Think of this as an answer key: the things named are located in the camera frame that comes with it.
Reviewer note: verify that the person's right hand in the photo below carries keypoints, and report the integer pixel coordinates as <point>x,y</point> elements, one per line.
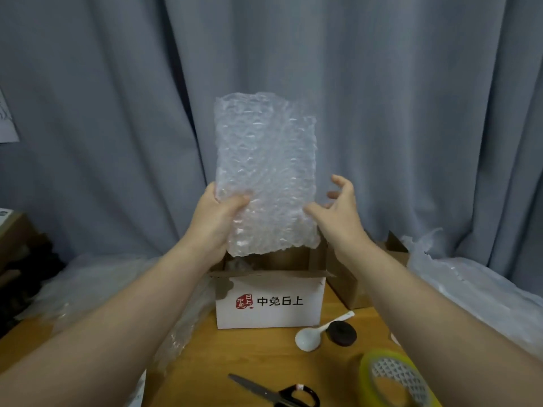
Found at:
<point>343,222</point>

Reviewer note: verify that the person's left hand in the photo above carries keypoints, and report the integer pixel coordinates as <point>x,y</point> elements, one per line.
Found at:
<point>208,228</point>

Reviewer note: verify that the person's right middle finger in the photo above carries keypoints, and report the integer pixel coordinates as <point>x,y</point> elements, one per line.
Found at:
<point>334,194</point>

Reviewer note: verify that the person's right thumb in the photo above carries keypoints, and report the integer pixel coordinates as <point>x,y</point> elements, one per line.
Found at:
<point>318,213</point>

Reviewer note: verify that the person's left thumb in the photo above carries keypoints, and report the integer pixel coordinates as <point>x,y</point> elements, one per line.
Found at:
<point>234,203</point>

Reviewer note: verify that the clear bubble wrap sheet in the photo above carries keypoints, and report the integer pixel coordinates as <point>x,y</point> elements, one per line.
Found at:
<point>267,165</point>

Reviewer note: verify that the person's right forearm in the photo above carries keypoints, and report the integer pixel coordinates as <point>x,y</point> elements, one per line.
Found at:
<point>424,317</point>

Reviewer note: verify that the person's left forearm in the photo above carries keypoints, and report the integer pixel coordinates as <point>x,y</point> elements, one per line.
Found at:
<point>106,330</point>

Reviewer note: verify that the brown cardboard box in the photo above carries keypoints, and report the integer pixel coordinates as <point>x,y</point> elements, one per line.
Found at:
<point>344,288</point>

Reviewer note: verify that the white cardboard box red label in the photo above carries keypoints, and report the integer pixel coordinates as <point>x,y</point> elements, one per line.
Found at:
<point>271,313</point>

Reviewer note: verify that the black round disc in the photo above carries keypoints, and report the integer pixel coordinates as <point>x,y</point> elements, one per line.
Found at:
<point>342,333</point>

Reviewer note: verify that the grey curtain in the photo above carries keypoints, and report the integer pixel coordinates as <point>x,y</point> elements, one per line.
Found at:
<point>381,80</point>

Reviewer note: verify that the white ceramic spoon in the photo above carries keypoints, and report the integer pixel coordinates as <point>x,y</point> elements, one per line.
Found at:
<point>306,339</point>

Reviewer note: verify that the small white object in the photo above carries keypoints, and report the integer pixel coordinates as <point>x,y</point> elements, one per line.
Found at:
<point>394,339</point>

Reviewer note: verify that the crumpled bubble wrap pile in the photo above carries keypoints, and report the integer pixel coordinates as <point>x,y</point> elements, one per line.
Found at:
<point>85,283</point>

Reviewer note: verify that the yellow adhesive tape roll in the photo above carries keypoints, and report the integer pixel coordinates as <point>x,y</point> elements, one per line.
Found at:
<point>365,377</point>

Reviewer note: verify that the white plastic foam sheet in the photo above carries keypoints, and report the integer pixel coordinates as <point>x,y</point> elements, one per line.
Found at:
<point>488,292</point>

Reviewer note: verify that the dark cloth bundle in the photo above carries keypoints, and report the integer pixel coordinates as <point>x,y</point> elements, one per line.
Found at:
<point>29,288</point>

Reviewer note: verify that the brown carton with white label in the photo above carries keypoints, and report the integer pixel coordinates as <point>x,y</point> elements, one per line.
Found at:
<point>12,233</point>

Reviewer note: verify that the white paper sheet on wall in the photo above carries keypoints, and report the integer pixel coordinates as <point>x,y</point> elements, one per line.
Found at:
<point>7,122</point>

